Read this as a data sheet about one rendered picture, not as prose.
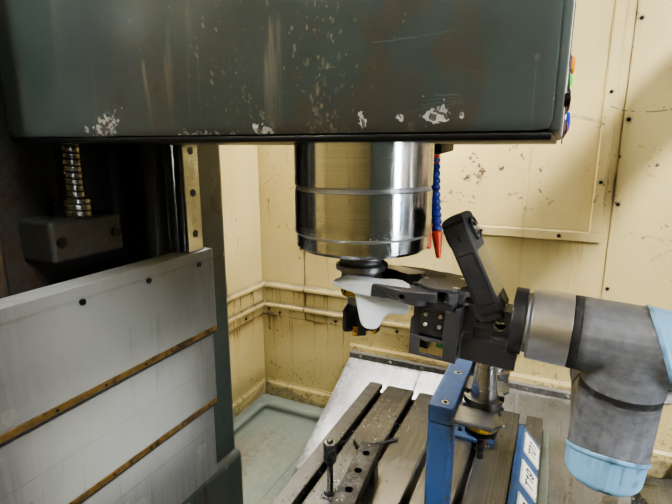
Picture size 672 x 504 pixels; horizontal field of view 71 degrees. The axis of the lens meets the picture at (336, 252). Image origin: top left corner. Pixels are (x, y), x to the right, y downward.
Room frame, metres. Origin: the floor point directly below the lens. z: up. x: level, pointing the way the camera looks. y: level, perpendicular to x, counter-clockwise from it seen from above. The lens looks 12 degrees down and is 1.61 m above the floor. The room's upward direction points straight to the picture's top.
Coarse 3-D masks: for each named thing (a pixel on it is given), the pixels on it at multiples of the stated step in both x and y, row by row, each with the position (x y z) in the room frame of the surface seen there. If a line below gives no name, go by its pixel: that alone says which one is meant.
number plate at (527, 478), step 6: (522, 462) 0.90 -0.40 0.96; (522, 468) 0.88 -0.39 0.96; (528, 468) 0.90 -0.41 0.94; (522, 474) 0.86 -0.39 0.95; (528, 474) 0.88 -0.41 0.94; (534, 474) 0.90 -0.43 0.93; (522, 480) 0.84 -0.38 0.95; (528, 480) 0.86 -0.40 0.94; (534, 480) 0.88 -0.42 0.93; (528, 486) 0.85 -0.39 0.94; (534, 486) 0.86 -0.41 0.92; (528, 492) 0.83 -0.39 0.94; (534, 492) 0.85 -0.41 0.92; (534, 498) 0.83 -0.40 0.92
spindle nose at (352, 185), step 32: (320, 160) 0.49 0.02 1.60; (352, 160) 0.48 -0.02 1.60; (384, 160) 0.48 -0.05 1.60; (416, 160) 0.50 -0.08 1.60; (320, 192) 0.49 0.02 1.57; (352, 192) 0.48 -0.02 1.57; (384, 192) 0.48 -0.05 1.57; (416, 192) 0.50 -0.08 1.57; (320, 224) 0.49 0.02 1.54; (352, 224) 0.48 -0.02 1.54; (384, 224) 0.48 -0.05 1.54; (416, 224) 0.50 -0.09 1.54; (352, 256) 0.48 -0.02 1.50; (384, 256) 0.48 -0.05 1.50
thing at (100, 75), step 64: (0, 0) 0.62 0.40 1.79; (64, 0) 0.57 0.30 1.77; (128, 0) 0.53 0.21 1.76; (192, 0) 0.50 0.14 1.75; (256, 0) 0.47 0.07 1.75; (320, 0) 0.44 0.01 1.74; (384, 0) 0.42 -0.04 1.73; (448, 0) 0.39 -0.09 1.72; (512, 0) 0.37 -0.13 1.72; (0, 64) 0.63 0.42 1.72; (64, 64) 0.58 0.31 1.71; (128, 64) 0.54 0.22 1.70; (192, 64) 0.50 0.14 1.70; (256, 64) 0.47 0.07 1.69; (320, 64) 0.44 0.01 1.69; (384, 64) 0.42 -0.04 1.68; (448, 64) 0.39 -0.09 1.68; (512, 64) 0.37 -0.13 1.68; (64, 128) 0.58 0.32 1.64; (128, 128) 0.54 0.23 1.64; (192, 128) 0.50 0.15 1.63; (256, 128) 0.47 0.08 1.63; (320, 128) 0.44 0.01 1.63; (384, 128) 0.42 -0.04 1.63; (448, 128) 0.39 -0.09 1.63; (512, 128) 0.37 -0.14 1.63
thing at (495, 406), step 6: (468, 390) 0.72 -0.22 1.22; (498, 390) 0.71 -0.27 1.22; (468, 396) 0.69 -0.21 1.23; (468, 402) 0.69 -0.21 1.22; (474, 402) 0.68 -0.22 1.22; (480, 402) 0.68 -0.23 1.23; (486, 402) 0.68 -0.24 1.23; (492, 402) 0.68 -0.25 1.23; (498, 402) 0.68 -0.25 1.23; (480, 408) 0.67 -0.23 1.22; (486, 408) 0.67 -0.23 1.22; (492, 408) 0.67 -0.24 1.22; (498, 408) 0.67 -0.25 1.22; (498, 414) 0.67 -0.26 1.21
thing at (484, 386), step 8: (480, 368) 0.69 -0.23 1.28; (488, 368) 0.69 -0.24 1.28; (480, 376) 0.69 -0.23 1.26; (488, 376) 0.68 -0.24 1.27; (496, 376) 0.69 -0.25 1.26; (472, 384) 0.70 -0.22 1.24; (480, 384) 0.69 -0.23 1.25; (488, 384) 0.68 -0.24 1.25; (496, 384) 0.69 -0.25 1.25; (472, 392) 0.69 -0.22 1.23; (480, 392) 0.68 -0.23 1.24; (488, 392) 0.68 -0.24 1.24; (496, 392) 0.69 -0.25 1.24; (480, 400) 0.68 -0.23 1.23; (488, 400) 0.68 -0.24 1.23
